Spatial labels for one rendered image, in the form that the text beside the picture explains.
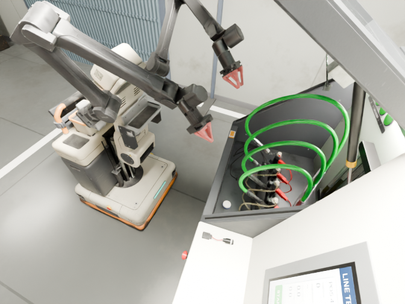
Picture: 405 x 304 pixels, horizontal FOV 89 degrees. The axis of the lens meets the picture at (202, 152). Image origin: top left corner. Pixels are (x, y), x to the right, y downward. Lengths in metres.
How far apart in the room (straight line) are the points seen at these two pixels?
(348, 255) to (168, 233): 1.59
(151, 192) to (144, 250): 0.46
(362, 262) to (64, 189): 2.31
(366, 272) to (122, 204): 1.59
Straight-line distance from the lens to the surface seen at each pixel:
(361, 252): 0.48
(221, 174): 1.05
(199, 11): 1.13
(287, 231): 0.69
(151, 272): 1.86
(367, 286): 0.46
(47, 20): 0.74
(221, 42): 0.94
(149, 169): 1.93
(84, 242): 2.09
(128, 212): 1.76
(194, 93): 0.71
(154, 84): 0.73
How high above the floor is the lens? 1.80
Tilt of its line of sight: 49 degrees down
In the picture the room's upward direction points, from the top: 4 degrees clockwise
